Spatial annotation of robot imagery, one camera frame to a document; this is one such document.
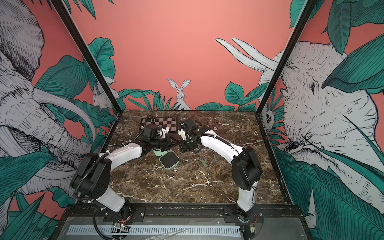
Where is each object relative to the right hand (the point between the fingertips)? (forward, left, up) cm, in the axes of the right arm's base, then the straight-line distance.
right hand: (179, 147), depth 84 cm
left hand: (+4, -1, +1) cm, 4 cm away
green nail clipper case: (-1, +8, -13) cm, 15 cm away
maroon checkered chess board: (+28, +9, -11) cm, 32 cm away
